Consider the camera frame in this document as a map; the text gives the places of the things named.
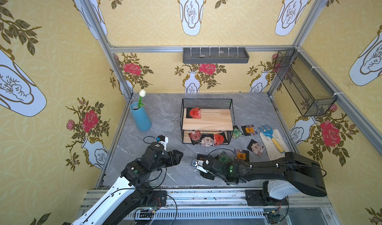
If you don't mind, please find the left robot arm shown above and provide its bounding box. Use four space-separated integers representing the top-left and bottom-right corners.
72 142 184 225

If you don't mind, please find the pink label black tea bag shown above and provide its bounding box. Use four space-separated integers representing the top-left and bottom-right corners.
197 153 208 164

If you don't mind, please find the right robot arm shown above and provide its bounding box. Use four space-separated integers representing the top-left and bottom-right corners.
191 152 327 206

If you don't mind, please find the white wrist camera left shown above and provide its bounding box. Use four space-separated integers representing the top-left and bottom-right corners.
156 135 169 146

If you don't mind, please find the black wire mesh shelf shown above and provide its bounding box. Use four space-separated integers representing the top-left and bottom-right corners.
180 98 235 145

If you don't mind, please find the blue vase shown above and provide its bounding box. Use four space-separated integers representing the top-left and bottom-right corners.
130 102 152 131

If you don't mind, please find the green label tea bag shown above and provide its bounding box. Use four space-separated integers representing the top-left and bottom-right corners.
232 125 244 139

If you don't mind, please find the orange label tea bag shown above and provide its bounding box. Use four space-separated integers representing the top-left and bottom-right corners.
241 124 258 136

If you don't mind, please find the red tea bag lower shelf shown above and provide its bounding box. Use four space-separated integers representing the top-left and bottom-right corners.
213 133 226 145

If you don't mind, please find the blue garden hand rake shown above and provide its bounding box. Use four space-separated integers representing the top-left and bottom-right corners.
258 125 285 153

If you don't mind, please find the black wire wall basket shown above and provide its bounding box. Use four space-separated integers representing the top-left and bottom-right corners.
274 49 338 117

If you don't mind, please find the red label tea bag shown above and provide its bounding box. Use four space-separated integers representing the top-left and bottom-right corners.
186 108 202 119

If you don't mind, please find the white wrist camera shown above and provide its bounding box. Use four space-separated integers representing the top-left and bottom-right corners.
191 159 208 173
156 135 169 146

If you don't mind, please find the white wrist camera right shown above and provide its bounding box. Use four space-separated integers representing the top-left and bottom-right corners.
191 159 208 173

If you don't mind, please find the grey wall rack tray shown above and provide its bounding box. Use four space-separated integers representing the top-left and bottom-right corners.
182 46 250 64

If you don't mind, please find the white tulip flower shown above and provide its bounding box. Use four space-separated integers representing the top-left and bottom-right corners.
138 89 146 109

